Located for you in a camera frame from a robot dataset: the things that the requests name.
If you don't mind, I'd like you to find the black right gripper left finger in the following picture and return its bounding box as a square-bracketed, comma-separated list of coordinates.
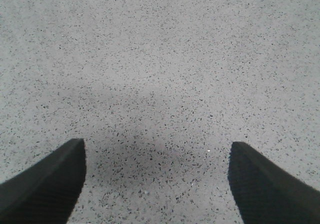
[0, 139, 86, 224]

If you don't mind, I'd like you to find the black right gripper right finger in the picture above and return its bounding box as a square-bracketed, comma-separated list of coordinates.
[228, 142, 320, 224]

